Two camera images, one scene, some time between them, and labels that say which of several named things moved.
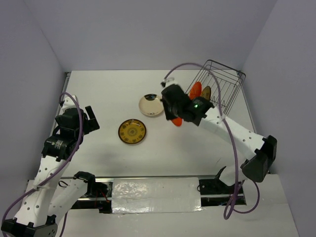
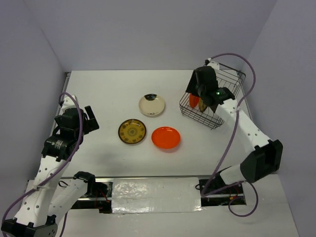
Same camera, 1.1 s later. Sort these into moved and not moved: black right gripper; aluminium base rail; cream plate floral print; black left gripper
Moved: black right gripper
Not moved: cream plate floral print; black left gripper; aluminium base rail
